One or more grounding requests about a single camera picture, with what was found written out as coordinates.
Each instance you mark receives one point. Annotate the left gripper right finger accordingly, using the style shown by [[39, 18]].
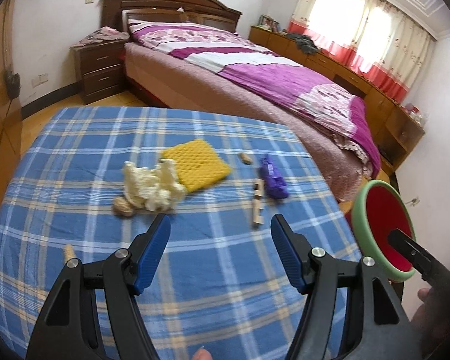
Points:
[[375, 327]]

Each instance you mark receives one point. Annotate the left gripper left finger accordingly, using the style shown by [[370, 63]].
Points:
[[68, 324]]

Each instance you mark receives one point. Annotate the red bin with green rim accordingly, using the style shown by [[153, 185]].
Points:
[[376, 211]]

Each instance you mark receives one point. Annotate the white paper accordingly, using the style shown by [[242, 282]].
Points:
[[155, 189]]

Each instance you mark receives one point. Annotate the purple plastic bag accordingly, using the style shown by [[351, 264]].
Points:
[[274, 183]]

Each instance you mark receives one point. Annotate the yellow foam net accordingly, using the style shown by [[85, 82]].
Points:
[[197, 164]]

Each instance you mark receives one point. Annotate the person's right hand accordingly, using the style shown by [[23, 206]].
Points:
[[431, 321]]

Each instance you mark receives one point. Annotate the person's left hand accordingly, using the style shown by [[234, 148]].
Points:
[[202, 354]]

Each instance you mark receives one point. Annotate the peanut near left edge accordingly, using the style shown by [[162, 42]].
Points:
[[68, 252]]

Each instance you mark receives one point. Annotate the walnut shell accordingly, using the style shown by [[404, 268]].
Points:
[[122, 207]]

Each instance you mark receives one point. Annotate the long wooden window cabinet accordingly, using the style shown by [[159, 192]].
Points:
[[393, 130]]

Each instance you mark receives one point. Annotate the purple floral quilt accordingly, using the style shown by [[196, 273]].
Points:
[[279, 80]]

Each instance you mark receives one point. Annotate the wooden block piece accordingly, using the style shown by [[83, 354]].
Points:
[[257, 203]]

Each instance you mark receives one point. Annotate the peanut near purple bag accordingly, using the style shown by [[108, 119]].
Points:
[[245, 159]]

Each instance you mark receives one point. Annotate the white and red curtains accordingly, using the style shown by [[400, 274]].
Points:
[[372, 38]]

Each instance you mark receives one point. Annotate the dark wooden nightstand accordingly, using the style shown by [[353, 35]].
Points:
[[99, 69]]

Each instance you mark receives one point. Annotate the dark clothes on cabinet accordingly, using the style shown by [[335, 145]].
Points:
[[304, 43]]

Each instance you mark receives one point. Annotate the dark wooden bed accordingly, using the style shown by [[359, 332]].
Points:
[[178, 84]]

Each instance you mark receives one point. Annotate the clothes on nightstand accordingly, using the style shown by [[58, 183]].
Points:
[[103, 34]]

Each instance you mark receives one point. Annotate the books on cabinet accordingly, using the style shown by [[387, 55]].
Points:
[[269, 24]]

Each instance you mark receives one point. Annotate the wall power socket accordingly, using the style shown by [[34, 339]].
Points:
[[39, 79]]

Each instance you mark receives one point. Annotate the black plug with cable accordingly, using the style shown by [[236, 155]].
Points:
[[12, 82]]

